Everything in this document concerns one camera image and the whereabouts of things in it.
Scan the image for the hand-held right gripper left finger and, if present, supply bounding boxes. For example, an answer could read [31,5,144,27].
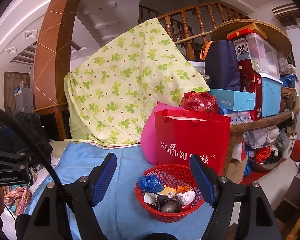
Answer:
[22,152,118,240]

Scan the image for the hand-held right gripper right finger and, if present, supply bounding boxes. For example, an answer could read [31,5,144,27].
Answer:
[189,154,283,240]

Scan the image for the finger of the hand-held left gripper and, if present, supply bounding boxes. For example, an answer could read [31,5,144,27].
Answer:
[15,141,53,167]

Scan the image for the white paper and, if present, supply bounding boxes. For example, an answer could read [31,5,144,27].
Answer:
[177,190,197,205]

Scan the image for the dark grey plastic bag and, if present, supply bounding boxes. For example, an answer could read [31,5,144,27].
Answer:
[156,195,183,213]

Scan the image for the red white cardboard box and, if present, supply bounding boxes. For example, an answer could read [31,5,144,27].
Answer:
[143,192,160,205]

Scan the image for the red mesh basket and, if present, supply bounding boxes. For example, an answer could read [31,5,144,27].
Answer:
[135,164,205,223]

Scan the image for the white bed sheet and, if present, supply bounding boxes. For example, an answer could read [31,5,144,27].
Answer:
[1,140,68,230]

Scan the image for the orange striped cloth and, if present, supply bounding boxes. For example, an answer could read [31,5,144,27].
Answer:
[4,186,32,215]

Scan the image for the black fuzzy garment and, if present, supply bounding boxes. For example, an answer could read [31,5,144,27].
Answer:
[5,107,53,165]

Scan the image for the blue blanket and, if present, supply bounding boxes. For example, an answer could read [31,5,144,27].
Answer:
[16,141,215,240]

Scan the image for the dark wooden low cabinet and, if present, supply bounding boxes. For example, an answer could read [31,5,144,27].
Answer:
[32,102,71,142]

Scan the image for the red shopping bag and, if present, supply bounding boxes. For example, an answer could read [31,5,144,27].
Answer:
[154,109,231,177]

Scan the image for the grey cabinet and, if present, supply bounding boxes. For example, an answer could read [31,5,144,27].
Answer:
[14,87,35,114]

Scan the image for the pink pillow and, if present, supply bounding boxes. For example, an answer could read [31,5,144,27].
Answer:
[141,102,170,165]

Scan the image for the metal basin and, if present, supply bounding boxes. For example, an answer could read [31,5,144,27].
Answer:
[249,150,283,172]

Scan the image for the small red plastic bag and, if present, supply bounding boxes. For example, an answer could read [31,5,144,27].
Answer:
[254,146,272,163]

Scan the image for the wooden lattice door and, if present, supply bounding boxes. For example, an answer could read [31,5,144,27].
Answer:
[4,72,32,110]

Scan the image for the blue white carton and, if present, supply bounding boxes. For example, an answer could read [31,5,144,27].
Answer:
[219,107,255,127]

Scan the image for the white plastic bags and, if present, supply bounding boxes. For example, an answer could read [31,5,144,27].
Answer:
[244,127,280,150]

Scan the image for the large red plastic bag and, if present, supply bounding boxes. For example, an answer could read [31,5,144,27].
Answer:
[180,92,218,114]

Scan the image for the light blue shoe box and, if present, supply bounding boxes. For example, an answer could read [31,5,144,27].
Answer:
[209,88,255,111]

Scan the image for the curved wooden bench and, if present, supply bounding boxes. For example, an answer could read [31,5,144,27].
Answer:
[225,108,300,170]

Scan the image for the brown wooden box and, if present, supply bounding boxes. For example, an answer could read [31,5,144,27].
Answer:
[282,176,300,215]

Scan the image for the clover print quilt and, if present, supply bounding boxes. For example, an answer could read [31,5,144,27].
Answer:
[64,18,210,147]

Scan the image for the brown wooden pillar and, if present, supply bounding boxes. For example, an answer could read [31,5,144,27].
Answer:
[32,0,83,112]

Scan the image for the dark red gift box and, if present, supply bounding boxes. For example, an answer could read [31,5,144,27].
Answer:
[239,60,263,120]

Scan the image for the light blue plastic bin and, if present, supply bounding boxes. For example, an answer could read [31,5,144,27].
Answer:
[260,72,283,117]

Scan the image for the navy tote bag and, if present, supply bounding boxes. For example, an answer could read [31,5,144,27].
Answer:
[200,40,241,92]

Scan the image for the wicker basket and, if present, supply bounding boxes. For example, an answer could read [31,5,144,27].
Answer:
[281,86,297,99]

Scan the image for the dark blue plastic bag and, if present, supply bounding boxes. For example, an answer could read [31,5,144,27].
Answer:
[280,74,296,88]

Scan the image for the clear plastic storage box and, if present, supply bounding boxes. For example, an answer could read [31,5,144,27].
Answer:
[231,33,280,77]

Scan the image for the bamboo pole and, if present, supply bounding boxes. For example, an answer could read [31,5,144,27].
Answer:
[174,31,213,45]

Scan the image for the round wooden tabletop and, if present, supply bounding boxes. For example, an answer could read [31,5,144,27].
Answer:
[210,21,293,55]

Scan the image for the wooden stair railing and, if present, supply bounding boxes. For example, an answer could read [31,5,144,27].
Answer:
[139,2,250,60]

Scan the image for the orange brown flat box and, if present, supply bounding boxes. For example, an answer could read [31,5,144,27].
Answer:
[226,23,268,40]

